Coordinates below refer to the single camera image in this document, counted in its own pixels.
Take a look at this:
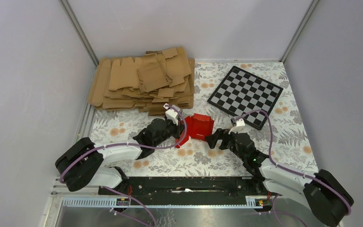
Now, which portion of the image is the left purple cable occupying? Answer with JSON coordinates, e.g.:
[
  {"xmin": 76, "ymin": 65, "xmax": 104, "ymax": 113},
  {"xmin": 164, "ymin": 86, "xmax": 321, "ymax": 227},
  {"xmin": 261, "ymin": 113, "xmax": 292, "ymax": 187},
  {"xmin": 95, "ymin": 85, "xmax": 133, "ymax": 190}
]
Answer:
[{"xmin": 59, "ymin": 104, "xmax": 189, "ymax": 227}]

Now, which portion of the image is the floral patterned mat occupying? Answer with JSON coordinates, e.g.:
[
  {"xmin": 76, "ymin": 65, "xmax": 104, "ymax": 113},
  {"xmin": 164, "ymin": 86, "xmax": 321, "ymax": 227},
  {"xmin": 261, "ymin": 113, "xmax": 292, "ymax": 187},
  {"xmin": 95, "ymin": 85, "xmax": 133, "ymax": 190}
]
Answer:
[{"xmin": 90, "ymin": 62, "xmax": 318, "ymax": 176}]

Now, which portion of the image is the black white checkerboard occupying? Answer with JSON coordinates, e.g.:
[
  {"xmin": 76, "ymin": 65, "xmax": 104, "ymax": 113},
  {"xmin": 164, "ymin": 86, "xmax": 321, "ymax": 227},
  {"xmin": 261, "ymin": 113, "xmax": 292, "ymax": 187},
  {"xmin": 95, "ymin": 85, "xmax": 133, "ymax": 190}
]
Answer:
[{"xmin": 207, "ymin": 66, "xmax": 283, "ymax": 116}]

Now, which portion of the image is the purple cable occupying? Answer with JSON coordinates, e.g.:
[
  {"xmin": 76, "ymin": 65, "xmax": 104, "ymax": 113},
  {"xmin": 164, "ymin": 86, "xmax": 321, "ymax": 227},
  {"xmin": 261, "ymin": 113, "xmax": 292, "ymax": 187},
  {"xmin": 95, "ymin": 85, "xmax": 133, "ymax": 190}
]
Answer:
[
  {"xmin": 59, "ymin": 104, "xmax": 189, "ymax": 227},
  {"xmin": 231, "ymin": 109, "xmax": 353, "ymax": 227}
]

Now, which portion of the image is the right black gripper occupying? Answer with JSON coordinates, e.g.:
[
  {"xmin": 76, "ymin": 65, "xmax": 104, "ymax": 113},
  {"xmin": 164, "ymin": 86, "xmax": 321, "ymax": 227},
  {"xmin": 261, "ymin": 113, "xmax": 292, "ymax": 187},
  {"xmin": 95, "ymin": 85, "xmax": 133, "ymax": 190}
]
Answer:
[{"xmin": 204, "ymin": 127, "xmax": 246, "ymax": 162}]

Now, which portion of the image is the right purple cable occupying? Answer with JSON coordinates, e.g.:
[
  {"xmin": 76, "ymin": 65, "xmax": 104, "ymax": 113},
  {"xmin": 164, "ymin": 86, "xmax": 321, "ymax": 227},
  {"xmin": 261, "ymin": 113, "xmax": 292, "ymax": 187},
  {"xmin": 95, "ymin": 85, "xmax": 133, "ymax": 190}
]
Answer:
[{"xmin": 231, "ymin": 109, "xmax": 353, "ymax": 227}]

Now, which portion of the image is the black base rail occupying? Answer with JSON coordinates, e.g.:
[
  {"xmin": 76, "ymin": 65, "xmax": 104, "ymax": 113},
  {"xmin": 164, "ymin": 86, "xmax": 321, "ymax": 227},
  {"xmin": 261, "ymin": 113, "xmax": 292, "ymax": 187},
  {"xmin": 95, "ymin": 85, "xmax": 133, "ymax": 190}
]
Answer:
[{"xmin": 114, "ymin": 176, "xmax": 276, "ymax": 208}]

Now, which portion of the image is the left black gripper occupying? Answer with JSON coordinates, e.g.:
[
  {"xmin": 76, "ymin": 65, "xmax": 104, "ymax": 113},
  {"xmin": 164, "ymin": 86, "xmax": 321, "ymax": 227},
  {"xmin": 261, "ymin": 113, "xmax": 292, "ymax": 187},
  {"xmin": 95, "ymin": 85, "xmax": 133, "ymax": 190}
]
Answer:
[{"xmin": 154, "ymin": 117, "xmax": 188, "ymax": 147}]

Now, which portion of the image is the stack of brown cardboard blanks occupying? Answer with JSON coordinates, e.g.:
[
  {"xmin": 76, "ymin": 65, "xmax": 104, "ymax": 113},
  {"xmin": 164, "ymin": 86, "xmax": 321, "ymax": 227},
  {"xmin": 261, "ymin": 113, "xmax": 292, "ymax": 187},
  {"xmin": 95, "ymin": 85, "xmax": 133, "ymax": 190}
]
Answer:
[{"xmin": 87, "ymin": 46, "xmax": 195, "ymax": 115}]

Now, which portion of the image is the red paper box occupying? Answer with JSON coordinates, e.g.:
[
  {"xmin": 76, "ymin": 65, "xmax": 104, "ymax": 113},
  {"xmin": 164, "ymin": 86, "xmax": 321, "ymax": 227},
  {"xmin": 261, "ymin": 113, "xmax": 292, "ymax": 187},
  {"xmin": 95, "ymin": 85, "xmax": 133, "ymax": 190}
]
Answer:
[{"xmin": 175, "ymin": 113, "xmax": 214, "ymax": 148}]

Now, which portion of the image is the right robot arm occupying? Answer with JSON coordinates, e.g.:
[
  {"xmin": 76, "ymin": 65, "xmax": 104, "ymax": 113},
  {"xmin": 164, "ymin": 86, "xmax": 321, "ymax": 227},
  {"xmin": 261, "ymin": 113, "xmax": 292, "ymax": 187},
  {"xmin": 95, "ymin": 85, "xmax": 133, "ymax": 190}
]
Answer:
[{"xmin": 205, "ymin": 129, "xmax": 354, "ymax": 227}]

